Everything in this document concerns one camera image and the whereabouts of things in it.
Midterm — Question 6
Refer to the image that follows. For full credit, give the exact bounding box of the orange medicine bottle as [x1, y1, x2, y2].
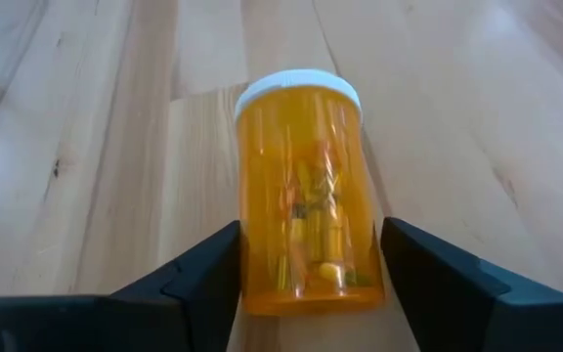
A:
[235, 67, 386, 317]

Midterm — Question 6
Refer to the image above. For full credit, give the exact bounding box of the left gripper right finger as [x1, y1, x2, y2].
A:
[381, 217, 563, 352]

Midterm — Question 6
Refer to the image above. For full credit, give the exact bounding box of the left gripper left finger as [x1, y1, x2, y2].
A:
[0, 220, 241, 352]

